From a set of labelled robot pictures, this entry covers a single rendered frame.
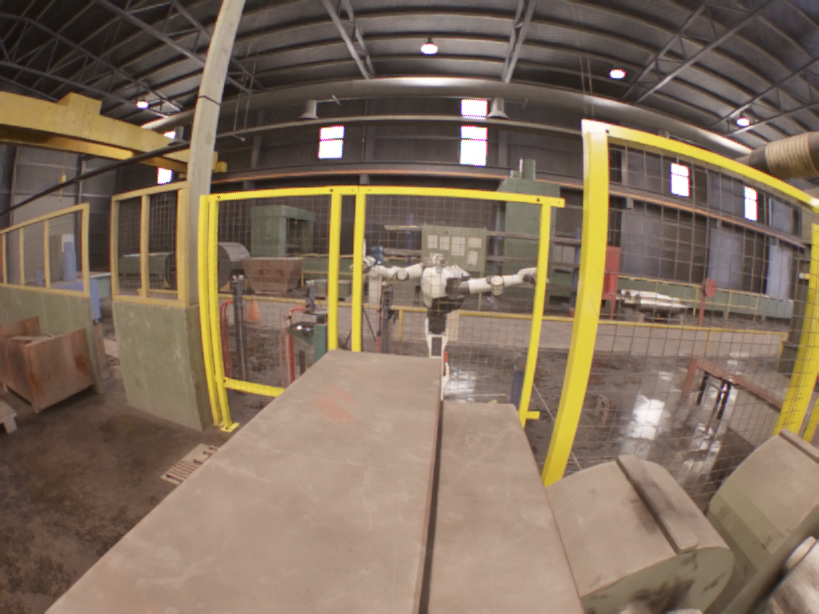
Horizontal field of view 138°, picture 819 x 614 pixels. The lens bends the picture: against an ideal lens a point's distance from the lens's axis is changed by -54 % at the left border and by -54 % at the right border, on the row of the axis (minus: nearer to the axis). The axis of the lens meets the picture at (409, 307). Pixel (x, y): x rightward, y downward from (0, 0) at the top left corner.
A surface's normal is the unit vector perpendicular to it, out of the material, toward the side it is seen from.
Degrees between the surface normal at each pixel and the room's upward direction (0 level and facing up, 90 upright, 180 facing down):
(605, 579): 28
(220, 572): 0
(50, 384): 90
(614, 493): 17
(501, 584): 0
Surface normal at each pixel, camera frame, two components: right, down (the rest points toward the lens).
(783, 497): -0.59, -0.80
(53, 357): 1.00, 0.06
